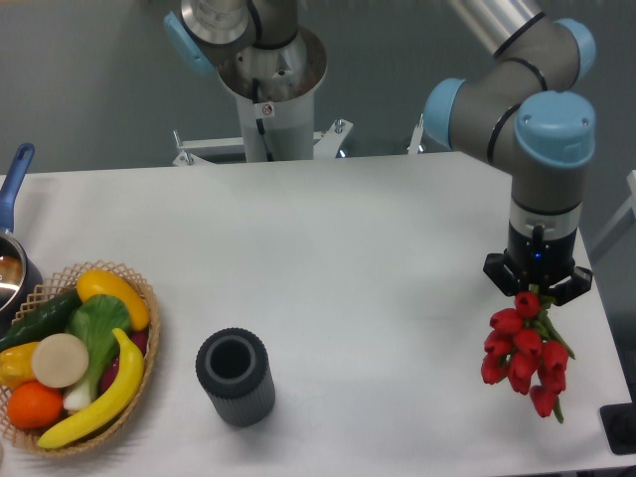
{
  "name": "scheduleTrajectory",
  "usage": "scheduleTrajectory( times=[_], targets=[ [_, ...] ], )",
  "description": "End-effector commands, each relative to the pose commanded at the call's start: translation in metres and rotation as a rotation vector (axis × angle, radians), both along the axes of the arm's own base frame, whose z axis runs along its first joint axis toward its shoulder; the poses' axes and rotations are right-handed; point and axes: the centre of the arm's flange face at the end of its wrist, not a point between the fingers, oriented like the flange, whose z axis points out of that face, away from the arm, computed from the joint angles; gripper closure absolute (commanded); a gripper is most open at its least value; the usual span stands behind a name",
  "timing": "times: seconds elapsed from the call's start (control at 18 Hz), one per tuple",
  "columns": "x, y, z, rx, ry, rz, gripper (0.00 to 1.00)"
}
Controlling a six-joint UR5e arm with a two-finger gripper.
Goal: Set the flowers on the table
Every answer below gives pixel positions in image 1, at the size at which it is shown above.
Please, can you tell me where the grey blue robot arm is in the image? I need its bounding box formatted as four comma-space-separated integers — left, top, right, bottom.
423, 1, 596, 305

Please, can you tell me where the green cucumber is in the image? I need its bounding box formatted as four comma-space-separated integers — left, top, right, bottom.
1, 288, 81, 352

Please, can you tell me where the red tulip bouquet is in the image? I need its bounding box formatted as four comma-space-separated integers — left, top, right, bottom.
480, 285, 575, 423

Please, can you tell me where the purple eggplant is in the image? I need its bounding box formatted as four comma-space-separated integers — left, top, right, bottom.
99, 329, 144, 396

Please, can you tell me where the yellow bell pepper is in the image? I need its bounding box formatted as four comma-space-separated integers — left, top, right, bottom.
1, 342, 39, 390

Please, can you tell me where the beige round disc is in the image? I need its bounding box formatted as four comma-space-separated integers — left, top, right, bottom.
31, 333, 89, 389

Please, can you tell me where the black device at edge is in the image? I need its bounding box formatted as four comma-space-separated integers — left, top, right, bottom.
599, 402, 635, 455

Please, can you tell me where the woven wicker basket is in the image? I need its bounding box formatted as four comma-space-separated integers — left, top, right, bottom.
1, 260, 160, 458

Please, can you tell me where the white metal mounting frame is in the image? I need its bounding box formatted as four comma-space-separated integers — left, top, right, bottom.
172, 115, 426, 167

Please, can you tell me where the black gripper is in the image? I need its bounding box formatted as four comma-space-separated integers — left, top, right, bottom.
483, 225, 593, 306

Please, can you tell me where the green bok choy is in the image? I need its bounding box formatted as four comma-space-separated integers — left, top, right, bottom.
64, 294, 131, 413

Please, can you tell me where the orange fruit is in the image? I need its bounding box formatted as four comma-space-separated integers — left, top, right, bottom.
7, 381, 63, 429

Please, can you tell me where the yellow banana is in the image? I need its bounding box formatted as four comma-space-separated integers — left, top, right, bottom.
37, 327, 146, 450

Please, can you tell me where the dark grey ribbed vase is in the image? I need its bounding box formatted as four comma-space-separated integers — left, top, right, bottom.
195, 328, 276, 427

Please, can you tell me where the blue handled saucepan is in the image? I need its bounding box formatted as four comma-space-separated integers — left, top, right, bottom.
1, 143, 42, 335

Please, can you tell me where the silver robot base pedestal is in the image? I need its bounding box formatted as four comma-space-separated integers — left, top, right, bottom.
163, 1, 327, 162

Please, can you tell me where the white frame at right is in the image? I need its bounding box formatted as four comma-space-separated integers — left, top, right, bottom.
587, 170, 635, 263

